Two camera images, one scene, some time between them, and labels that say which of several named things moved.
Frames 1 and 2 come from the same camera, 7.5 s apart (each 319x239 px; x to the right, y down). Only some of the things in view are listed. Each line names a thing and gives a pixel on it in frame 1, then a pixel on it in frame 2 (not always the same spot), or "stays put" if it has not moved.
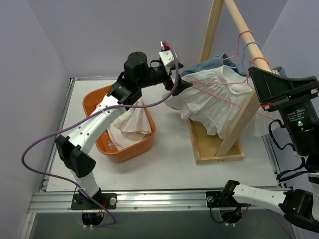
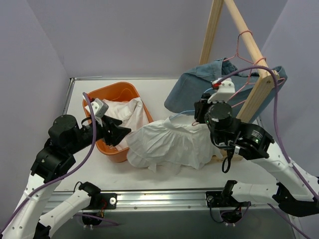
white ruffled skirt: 216,98 → 173,142
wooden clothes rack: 208,149 stays put
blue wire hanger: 242,59 → 193,110
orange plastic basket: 103,141 stays put
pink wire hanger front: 234,81 → 246,83
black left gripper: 168,81 → 107,130
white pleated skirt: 130,128 → 89,108
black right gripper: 288,100 → 199,112
